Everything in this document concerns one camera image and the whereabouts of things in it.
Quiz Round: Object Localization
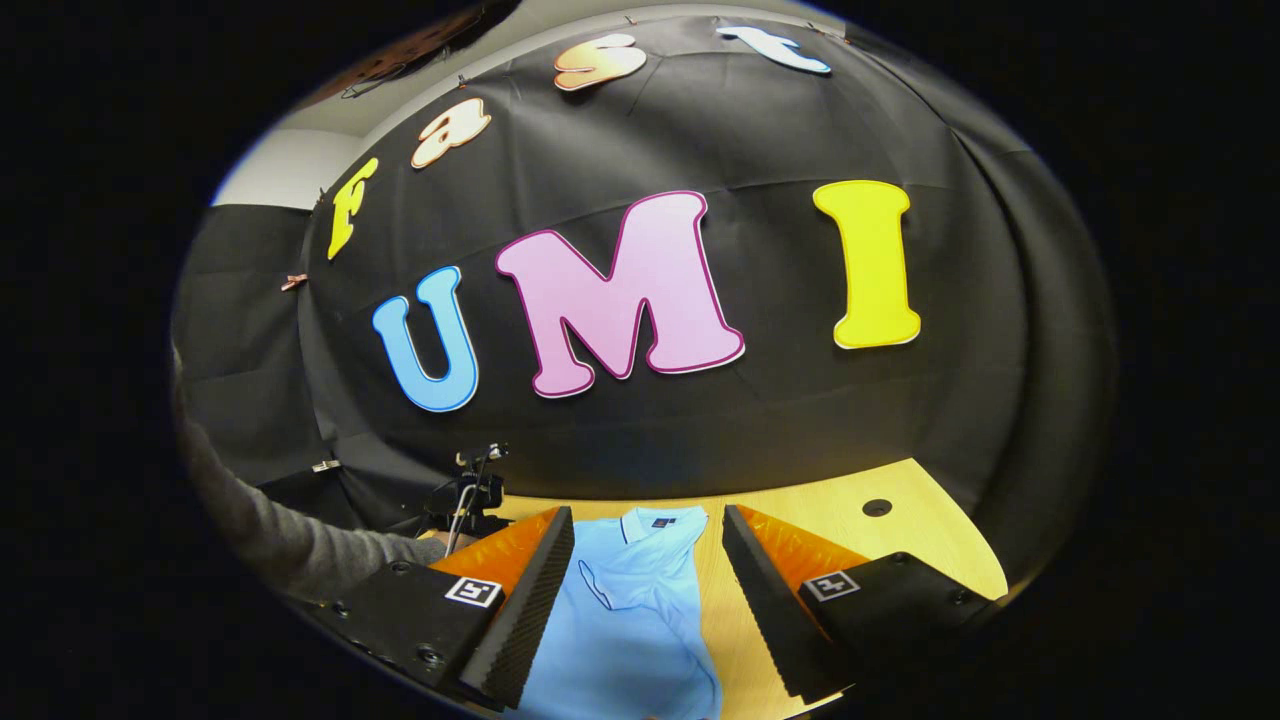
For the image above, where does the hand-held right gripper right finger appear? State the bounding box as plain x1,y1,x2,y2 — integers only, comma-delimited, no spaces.
720,503,1006,701

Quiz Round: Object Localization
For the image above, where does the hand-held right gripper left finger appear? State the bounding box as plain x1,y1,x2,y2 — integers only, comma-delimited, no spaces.
295,505,576,711

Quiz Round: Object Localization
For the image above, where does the light blue T-shirt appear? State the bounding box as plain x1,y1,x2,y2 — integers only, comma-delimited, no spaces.
505,505,723,720

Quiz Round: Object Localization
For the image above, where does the black backdrop cloth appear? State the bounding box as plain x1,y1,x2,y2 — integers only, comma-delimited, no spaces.
170,15,1119,591

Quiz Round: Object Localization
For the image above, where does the person's head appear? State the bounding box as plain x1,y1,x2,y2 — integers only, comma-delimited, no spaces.
300,0,526,106

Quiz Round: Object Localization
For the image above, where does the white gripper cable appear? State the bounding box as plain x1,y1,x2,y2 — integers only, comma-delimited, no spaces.
444,455,488,557

